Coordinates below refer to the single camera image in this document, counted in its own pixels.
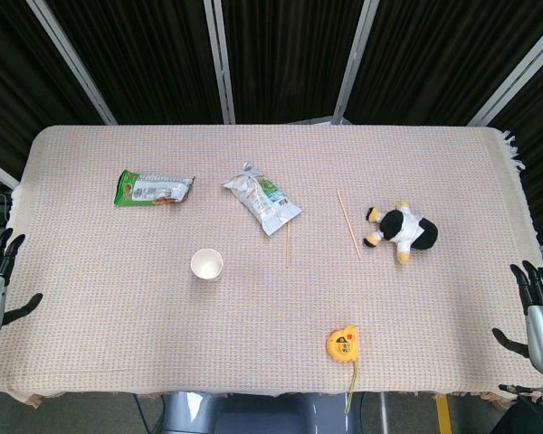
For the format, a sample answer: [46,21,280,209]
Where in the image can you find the white partition frame post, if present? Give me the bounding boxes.
[331,0,382,125]
[203,0,237,126]
[25,0,118,126]
[466,20,543,127]

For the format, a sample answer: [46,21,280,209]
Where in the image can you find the yellow tape measure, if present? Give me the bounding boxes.
[326,325,361,415]

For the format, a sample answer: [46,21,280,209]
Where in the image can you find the black curtain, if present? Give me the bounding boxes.
[0,0,543,245]

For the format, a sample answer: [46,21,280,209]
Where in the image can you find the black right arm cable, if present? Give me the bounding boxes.
[499,383,543,395]

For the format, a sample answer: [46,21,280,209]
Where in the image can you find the silver snack bag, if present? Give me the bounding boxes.
[221,162,303,236]

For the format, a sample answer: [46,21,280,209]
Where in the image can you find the pink woven tablecloth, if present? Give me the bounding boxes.
[4,124,543,406]

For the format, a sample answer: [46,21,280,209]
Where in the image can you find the black and white plush toy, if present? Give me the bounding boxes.
[362,201,439,266]

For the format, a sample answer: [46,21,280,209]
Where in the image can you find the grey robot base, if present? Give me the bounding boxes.
[160,391,359,434]

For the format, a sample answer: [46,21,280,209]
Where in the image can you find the white paper cup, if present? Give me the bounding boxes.
[190,248,224,282]

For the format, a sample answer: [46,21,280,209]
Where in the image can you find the green snack bag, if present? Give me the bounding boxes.
[113,169,196,207]

